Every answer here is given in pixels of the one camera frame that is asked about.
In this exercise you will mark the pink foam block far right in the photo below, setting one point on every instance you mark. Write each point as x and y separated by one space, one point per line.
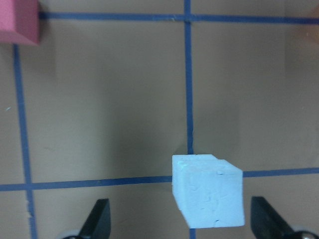
19 22

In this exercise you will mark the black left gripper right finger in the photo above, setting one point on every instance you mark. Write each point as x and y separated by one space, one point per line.
266 223

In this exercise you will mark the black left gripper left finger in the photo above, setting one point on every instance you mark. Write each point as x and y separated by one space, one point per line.
98 223

